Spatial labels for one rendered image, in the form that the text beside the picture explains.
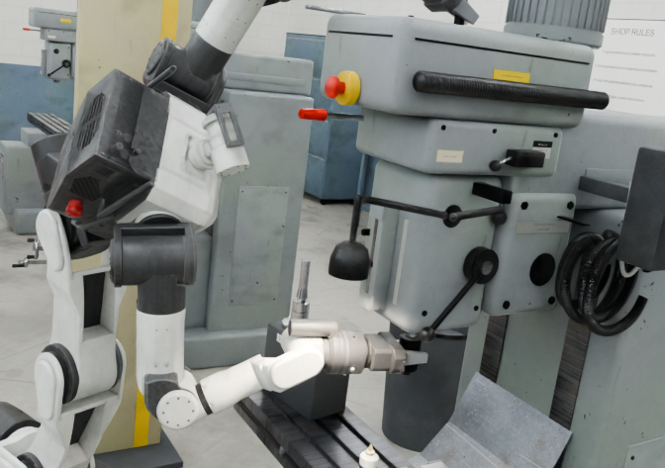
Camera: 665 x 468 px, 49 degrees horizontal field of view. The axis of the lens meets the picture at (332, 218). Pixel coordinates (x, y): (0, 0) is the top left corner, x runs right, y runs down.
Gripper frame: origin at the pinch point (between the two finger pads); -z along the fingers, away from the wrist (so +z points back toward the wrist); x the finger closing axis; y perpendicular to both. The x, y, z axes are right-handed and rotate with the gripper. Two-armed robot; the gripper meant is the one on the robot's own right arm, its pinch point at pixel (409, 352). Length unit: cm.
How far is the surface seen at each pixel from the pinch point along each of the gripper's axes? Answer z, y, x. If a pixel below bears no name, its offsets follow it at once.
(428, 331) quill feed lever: 3.4, -10.8, -14.8
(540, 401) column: -37.2, 14.1, 4.2
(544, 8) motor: -17, -72, 0
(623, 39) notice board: -329, -98, 395
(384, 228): 11.3, -27.7, -5.0
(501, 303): -14.3, -14.5, -8.5
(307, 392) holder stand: 11.2, 25.5, 32.1
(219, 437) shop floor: 8, 123, 176
